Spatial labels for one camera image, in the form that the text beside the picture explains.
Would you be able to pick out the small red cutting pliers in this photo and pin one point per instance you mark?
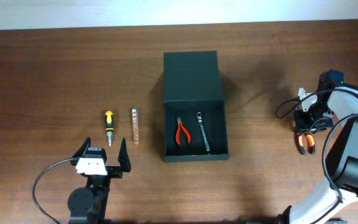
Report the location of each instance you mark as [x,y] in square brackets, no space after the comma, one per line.
[181,130]

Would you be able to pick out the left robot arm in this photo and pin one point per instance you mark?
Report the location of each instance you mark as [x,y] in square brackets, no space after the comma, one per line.
[88,204]

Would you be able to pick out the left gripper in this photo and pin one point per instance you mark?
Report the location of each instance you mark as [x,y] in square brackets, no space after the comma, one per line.
[117,172]

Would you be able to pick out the black open storage box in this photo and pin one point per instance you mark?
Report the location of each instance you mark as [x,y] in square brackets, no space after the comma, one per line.
[191,84]

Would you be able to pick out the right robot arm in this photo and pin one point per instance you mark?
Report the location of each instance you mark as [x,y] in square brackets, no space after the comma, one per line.
[333,107]

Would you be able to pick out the orange black long-nose pliers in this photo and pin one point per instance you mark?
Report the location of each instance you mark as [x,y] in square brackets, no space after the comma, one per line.
[300,146]

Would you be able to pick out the orange socket bit rail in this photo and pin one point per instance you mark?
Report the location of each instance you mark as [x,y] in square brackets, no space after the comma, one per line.
[135,126]

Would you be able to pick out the yellow black stubby screwdriver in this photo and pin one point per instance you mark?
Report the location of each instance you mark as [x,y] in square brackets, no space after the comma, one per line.
[109,126]

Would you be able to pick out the silver ratchet wrench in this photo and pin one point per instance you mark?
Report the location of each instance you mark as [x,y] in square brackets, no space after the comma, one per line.
[199,117]

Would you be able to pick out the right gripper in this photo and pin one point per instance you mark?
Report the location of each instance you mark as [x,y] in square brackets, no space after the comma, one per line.
[302,126]

